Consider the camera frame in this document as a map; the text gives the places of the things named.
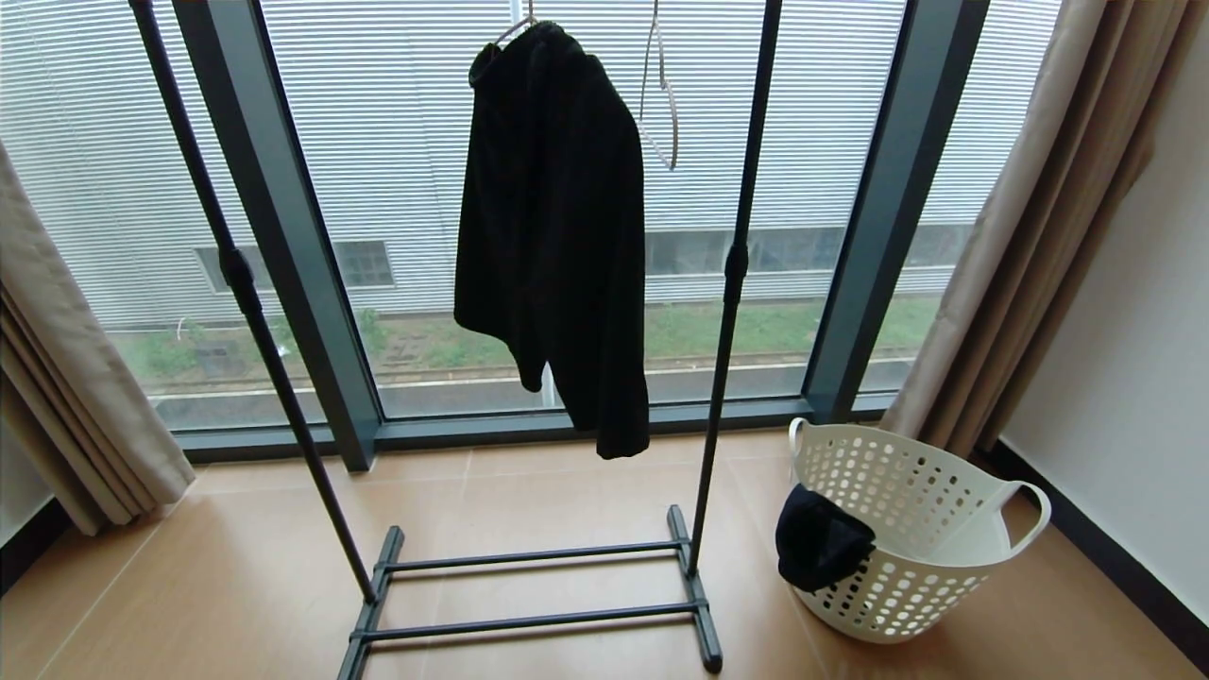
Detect black shorts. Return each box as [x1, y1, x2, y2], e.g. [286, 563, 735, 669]
[452, 20, 652, 462]

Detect pink clothes hanger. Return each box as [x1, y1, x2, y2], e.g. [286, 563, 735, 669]
[491, 0, 541, 48]
[637, 0, 680, 172]

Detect black garment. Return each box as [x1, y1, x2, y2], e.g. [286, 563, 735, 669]
[775, 483, 878, 595]

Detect white laundry basket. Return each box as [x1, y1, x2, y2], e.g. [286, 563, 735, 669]
[788, 416, 1053, 646]

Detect black clothes rack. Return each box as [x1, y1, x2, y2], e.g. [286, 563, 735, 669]
[128, 0, 785, 680]

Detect window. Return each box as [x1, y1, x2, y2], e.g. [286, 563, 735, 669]
[0, 0, 1064, 473]

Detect beige curtain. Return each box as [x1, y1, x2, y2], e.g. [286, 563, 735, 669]
[0, 142, 197, 537]
[878, 0, 1209, 461]

